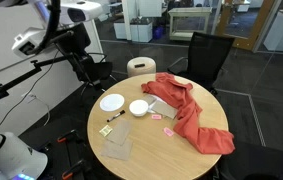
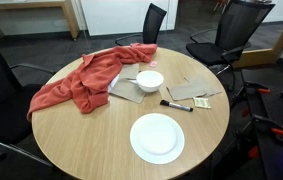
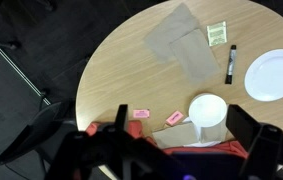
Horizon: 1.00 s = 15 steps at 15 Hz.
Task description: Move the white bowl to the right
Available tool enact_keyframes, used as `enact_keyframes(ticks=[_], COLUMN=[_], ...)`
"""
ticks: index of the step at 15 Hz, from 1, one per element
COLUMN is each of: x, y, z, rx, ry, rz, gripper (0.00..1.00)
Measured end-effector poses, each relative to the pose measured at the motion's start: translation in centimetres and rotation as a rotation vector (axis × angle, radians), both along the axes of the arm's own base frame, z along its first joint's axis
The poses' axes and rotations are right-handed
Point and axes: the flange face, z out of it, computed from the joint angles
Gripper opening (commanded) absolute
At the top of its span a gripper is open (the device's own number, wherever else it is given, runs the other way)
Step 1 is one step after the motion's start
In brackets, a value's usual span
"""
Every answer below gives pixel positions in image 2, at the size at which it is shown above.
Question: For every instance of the white bowl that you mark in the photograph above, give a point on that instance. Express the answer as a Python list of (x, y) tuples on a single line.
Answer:
[(150, 81)]

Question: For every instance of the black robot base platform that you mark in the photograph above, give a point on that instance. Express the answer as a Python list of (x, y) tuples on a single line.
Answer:
[(274, 106)]

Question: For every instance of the gray folded napkin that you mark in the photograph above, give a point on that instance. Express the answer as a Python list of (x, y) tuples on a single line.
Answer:
[(126, 90)]

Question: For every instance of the small brown paper napkin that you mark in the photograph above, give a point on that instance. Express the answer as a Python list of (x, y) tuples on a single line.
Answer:
[(129, 71)]

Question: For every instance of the pink packet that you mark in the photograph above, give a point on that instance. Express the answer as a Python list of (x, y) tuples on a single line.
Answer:
[(153, 64)]

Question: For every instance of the white paper sheet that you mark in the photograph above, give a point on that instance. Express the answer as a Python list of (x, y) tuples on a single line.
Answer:
[(113, 83)]

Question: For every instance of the black marker pen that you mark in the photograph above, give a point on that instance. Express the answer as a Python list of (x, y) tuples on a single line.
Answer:
[(176, 105)]

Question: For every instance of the white plate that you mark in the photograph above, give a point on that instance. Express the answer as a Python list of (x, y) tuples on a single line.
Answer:
[(157, 138)]

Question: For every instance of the red cloth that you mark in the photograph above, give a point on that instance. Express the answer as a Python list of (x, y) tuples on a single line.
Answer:
[(91, 80)]

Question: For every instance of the yellow-green packet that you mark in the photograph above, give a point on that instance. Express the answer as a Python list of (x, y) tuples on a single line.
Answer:
[(201, 103)]

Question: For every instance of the light wooden table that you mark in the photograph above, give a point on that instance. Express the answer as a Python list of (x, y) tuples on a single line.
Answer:
[(69, 16)]

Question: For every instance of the wooden door frame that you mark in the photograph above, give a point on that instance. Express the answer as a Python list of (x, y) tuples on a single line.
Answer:
[(264, 55)]

